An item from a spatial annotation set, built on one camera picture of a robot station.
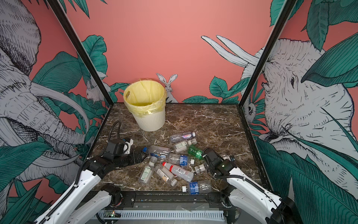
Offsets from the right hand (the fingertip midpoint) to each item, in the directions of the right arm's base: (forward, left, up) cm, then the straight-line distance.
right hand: (207, 158), depth 83 cm
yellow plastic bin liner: (+44, +44, +9) cm, 63 cm away
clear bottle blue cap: (+8, +30, -9) cm, 32 cm away
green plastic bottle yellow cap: (+5, +8, -2) cm, 10 cm away
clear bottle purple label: (+16, +15, -2) cm, 22 cm away
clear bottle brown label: (-9, +25, -1) cm, 26 cm away
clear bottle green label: (-8, +35, 0) cm, 36 cm away
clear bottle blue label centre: (-1, +15, -1) cm, 15 cm away
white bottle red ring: (-8, +17, -2) cm, 19 cm away
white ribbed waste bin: (+23, +35, +5) cm, 42 cm away
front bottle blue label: (-17, +7, -1) cm, 18 cm away
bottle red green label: (-7, +5, 0) cm, 8 cm away
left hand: (-2, +38, +8) cm, 39 cm away
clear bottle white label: (+9, +15, -2) cm, 18 cm away
